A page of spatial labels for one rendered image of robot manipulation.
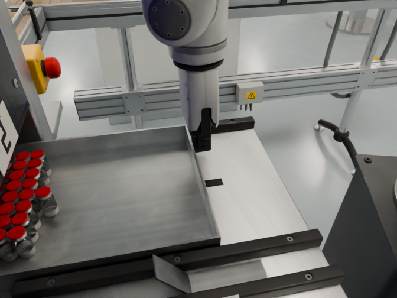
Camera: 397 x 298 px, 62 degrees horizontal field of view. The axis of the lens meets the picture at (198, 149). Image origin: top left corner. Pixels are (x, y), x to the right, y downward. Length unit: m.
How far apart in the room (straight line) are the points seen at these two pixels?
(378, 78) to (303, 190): 0.69
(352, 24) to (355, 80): 2.33
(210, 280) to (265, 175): 0.22
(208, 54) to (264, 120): 1.84
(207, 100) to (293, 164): 1.53
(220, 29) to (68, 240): 0.36
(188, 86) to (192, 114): 0.04
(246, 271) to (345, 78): 1.45
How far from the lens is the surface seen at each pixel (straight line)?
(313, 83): 1.73
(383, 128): 2.49
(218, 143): 0.64
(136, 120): 1.58
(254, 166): 0.60
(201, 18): 0.37
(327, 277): 0.46
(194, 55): 0.45
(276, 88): 1.65
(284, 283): 0.44
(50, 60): 0.69
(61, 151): 0.65
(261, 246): 0.46
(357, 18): 4.14
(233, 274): 0.46
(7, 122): 0.51
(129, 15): 1.33
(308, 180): 1.90
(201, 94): 0.47
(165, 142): 0.64
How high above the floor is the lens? 1.28
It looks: 40 degrees down
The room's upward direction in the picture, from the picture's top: straight up
